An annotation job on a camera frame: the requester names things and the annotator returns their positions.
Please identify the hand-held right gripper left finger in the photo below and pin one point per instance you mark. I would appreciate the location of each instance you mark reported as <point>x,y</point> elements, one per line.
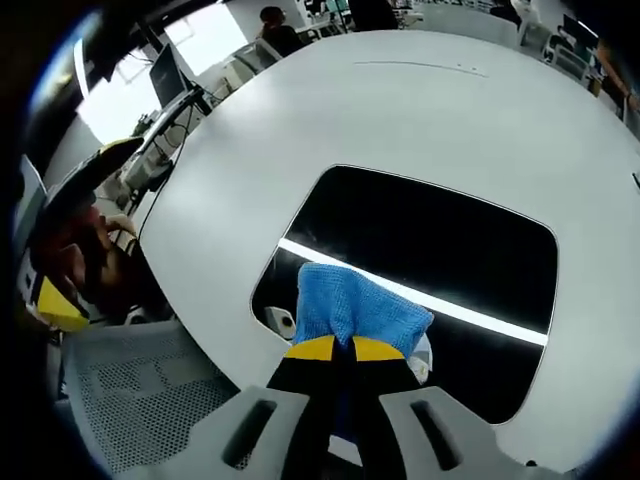
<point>295,410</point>

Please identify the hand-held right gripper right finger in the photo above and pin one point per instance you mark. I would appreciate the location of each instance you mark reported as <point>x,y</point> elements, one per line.
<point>400,410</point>

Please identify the blue cleaning cloth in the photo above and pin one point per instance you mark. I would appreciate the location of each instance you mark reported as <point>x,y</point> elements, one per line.
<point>350,305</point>

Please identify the person's left hand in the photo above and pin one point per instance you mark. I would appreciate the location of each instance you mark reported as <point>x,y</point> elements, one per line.
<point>82,250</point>

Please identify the computer monitor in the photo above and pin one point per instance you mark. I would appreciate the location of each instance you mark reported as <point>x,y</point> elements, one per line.
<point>169,75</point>

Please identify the grey mesh office chair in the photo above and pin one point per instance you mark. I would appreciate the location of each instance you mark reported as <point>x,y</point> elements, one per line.
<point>150,395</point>

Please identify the white office chair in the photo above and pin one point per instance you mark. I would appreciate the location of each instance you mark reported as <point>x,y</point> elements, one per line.
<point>570,57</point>

